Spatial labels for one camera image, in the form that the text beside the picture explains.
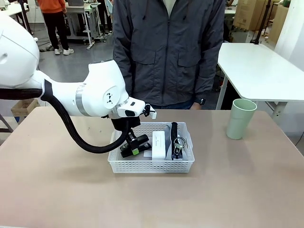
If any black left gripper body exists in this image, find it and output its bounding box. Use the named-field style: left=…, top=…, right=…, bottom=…
left=111, top=116, right=141, bottom=136

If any black stapler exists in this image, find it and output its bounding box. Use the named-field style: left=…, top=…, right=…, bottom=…
left=119, top=133, right=153, bottom=159

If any white rectangular box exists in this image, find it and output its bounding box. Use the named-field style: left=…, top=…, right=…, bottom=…
left=151, top=130, right=167, bottom=162

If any white perforated plastic basket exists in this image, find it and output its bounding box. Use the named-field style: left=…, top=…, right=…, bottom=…
left=108, top=121, right=196, bottom=174

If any person in grey jacket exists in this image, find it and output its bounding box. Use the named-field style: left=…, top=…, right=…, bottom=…
left=112, top=0, right=226, bottom=110

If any small wooden crate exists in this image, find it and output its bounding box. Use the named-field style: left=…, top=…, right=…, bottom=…
left=10, top=98, right=40, bottom=117

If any person in dark trousers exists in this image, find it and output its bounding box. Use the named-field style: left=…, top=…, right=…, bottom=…
left=96, top=0, right=114, bottom=37

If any pale green plastic cup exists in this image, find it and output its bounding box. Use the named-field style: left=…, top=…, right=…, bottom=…
left=226, top=98, right=258, bottom=140

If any white framed workbench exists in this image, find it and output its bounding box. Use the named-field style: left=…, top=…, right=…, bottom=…
left=62, top=2, right=102, bottom=50

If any person in orange top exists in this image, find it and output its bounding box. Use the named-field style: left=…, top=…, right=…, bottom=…
left=37, top=0, right=75, bottom=56

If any large white side table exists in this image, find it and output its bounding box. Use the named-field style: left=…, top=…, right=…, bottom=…
left=215, top=42, right=304, bottom=117

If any black tripod pole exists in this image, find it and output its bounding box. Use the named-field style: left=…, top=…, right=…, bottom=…
left=20, top=0, right=34, bottom=35

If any brown cardboard box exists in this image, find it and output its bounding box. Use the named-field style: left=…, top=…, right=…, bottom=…
left=232, top=0, right=274, bottom=31

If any black stand pole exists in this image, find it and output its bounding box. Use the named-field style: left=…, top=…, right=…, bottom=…
left=252, top=0, right=272, bottom=45

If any black braided strap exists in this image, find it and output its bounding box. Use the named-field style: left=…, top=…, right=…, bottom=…
left=169, top=122, right=179, bottom=160

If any silver key ring carabiner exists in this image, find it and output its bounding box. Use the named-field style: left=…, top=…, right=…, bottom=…
left=171, top=136, right=186, bottom=160

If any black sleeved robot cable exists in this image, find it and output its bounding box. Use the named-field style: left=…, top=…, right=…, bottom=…
left=0, top=79, right=133, bottom=154

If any white wall panel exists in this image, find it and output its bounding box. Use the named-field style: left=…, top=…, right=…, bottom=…
left=274, top=0, right=304, bottom=72

